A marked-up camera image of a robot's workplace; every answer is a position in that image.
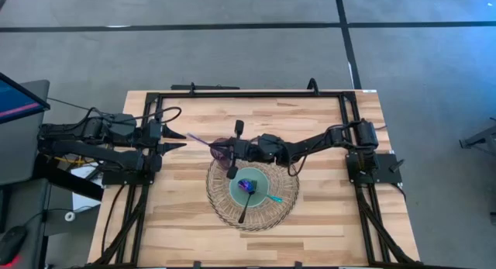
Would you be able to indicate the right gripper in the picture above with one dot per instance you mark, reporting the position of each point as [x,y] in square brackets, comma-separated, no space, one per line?
[252,149]

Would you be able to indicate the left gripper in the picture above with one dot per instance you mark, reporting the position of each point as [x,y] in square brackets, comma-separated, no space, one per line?
[150,135]

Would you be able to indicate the purple iridescent knife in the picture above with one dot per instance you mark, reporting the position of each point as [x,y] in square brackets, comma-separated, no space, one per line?
[197,139]

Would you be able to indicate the pale green bowl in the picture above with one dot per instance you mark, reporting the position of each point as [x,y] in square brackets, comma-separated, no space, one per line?
[259,176]

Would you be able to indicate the purple iridescent spoon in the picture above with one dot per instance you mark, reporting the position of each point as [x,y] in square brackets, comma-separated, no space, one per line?
[246,186]

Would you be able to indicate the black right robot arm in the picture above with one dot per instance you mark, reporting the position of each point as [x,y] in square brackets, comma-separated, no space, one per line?
[314,143]

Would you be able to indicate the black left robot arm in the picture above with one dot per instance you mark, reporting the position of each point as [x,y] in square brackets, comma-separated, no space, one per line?
[89,145]

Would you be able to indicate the purple faceted plastic cup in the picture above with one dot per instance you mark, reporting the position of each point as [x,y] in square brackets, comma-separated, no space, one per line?
[219,154]

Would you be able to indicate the round woven straw placemat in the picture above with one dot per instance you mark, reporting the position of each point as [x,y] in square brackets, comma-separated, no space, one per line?
[279,207]

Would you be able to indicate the white paper sheet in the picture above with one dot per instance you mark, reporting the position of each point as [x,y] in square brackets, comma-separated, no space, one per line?
[83,201]

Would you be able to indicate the white tape roll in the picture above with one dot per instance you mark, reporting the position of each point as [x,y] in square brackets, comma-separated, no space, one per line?
[69,216]

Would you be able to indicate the computer monitor blue screen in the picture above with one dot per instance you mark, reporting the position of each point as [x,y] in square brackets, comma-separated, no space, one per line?
[17,100]

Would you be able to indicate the black computer mouse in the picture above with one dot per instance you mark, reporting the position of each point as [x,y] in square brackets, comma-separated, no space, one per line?
[11,242]

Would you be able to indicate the grey metal stand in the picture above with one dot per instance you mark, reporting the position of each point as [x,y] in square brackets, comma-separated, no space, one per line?
[480,139]

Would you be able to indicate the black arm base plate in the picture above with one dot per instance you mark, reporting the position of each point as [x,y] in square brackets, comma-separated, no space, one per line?
[128,178]
[374,172]

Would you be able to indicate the black aluminium table frame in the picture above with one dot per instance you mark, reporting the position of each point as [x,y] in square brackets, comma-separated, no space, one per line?
[252,94]

